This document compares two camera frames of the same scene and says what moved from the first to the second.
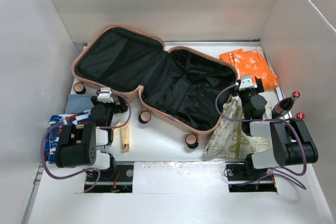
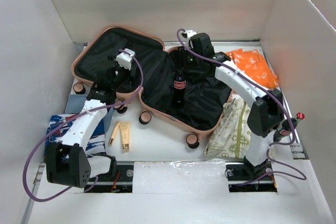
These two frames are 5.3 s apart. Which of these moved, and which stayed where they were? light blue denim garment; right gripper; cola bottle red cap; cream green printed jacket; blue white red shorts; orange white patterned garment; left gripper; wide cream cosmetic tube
Moved: left gripper; right gripper; cola bottle red cap
Stayed: cream green printed jacket; light blue denim garment; wide cream cosmetic tube; orange white patterned garment; blue white red shorts
